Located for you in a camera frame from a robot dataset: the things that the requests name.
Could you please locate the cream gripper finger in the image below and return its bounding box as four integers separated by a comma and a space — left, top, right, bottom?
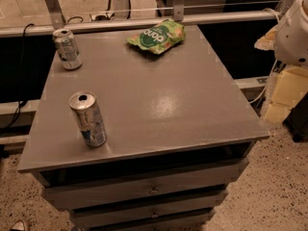
254, 26, 277, 51
262, 65, 308, 124

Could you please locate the redbull can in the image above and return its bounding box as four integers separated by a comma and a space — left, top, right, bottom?
69, 90, 107, 147

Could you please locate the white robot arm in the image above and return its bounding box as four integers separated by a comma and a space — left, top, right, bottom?
254, 0, 308, 124

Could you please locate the green rice chip bag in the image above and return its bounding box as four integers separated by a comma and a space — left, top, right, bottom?
126, 19, 186, 55

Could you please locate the silver green soda can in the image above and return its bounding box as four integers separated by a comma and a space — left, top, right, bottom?
53, 28, 82, 70

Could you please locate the grey drawer cabinet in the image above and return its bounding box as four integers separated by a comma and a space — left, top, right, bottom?
17, 25, 270, 231

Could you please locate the grey metal railing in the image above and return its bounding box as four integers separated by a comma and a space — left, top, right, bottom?
0, 0, 295, 37

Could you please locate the bottom cabinet drawer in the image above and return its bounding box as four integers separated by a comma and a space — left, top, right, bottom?
89, 208, 215, 231

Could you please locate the cabinet drawer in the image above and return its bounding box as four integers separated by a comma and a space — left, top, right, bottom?
71, 187, 228, 228
43, 158, 248, 210
89, 208, 215, 231

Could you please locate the middle cabinet drawer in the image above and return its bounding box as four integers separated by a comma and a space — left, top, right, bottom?
71, 187, 228, 228

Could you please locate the top cabinet drawer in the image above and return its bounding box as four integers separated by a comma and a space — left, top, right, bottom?
43, 158, 248, 210

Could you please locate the shoe tip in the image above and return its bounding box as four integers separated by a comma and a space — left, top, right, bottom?
9, 220, 30, 231

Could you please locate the white cable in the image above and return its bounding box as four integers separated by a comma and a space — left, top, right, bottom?
248, 60, 278, 105

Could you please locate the black cable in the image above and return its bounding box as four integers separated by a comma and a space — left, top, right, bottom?
3, 22, 36, 130

